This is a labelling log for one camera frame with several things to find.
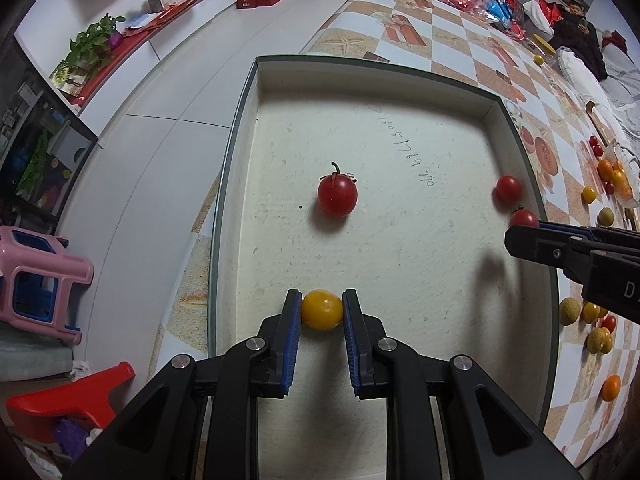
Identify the yellow round lid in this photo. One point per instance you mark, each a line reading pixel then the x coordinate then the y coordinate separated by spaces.
pixel 543 44

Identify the white cushion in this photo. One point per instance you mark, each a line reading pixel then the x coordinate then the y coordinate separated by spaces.
pixel 580 71

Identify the shallow white cardboard box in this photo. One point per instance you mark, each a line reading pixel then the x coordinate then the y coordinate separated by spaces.
pixel 375 260

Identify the pink plastic stool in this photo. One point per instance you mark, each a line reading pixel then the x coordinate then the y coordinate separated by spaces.
pixel 35 280

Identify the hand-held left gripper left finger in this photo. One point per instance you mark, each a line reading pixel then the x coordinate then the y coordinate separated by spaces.
pixel 292 345

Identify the dark glass cabinet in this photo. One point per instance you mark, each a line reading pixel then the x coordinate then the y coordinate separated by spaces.
pixel 37 150

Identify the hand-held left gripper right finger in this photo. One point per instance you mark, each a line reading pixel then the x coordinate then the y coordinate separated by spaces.
pixel 353 347

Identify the large red tomato with stem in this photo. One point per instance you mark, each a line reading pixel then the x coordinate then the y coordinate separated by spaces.
pixel 337 195

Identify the grey blanket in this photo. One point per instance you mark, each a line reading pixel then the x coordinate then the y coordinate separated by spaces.
pixel 622 80

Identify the red and white low cabinet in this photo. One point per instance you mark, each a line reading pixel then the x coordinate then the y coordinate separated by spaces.
pixel 150 35

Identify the red plastic stool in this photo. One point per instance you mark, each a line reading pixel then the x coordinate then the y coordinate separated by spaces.
pixel 65 405

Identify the tan longan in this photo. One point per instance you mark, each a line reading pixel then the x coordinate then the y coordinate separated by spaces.
pixel 596 341
pixel 569 311
pixel 606 216

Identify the checkered tablecloth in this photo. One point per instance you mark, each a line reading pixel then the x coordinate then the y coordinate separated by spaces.
pixel 450 35

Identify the glass bowl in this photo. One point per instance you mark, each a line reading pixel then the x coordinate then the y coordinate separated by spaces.
pixel 625 170

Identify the red cherry tomato with stem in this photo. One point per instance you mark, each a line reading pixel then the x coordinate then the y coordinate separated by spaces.
pixel 523 218

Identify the orange cherry tomato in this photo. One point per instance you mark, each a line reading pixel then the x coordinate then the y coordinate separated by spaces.
pixel 605 170
pixel 611 388

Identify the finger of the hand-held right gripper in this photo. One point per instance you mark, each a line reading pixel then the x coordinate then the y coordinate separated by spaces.
pixel 537 247
pixel 600 237

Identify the green potted plant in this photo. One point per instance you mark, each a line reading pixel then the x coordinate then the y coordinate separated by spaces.
pixel 92 42

